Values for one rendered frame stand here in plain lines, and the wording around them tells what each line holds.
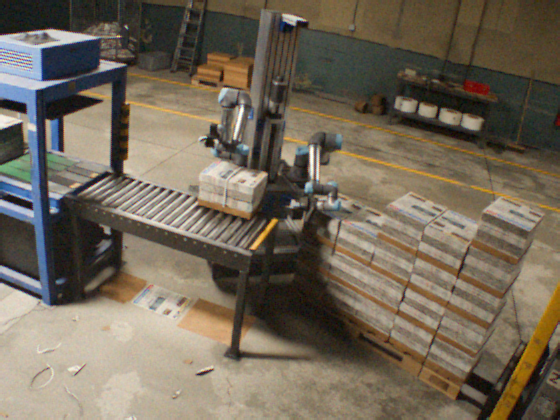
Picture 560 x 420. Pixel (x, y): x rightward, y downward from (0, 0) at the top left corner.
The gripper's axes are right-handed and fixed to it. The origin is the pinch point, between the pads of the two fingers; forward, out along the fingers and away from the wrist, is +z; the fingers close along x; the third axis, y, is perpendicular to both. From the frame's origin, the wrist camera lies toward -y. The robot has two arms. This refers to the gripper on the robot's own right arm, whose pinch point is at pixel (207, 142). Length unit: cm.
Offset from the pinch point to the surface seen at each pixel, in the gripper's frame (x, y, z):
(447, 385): -197, 90, 49
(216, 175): -11.0, 19.0, 1.5
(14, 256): 116, 117, 30
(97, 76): 87, -17, -12
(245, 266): -47, 45, 50
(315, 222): -82, 40, -20
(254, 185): -36.4, 15.7, 5.3
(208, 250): -24, 46, 46
